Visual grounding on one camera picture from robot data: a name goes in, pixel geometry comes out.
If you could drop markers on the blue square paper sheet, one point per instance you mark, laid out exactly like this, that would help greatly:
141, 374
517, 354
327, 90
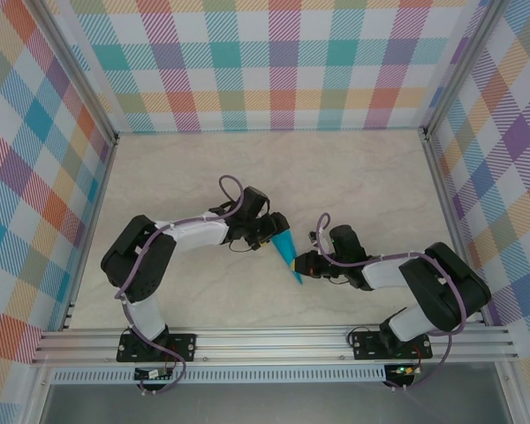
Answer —
285, 247

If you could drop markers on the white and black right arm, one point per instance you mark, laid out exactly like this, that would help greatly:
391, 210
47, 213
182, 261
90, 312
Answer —
388, 274

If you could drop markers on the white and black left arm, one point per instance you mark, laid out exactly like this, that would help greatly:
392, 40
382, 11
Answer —
194, 234

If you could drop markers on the small circuit board green light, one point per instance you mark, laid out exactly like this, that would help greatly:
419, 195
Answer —
404, 370

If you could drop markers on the small black circuit board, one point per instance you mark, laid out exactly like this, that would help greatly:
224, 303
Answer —
152, 374

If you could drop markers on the aluminium mounting rail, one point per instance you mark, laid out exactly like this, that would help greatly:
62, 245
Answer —
269, 346

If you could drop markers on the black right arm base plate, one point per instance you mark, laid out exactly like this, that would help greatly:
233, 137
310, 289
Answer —
362, 351

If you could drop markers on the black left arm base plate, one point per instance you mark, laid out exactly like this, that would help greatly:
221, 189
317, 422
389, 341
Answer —
185, 344

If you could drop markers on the aluminium side frame rail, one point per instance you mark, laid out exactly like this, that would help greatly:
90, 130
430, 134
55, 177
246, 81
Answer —
444, 199
100, 199

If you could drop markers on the aluminium upright frame post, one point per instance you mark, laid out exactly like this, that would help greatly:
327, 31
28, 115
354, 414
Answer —
460, 66
77, 73

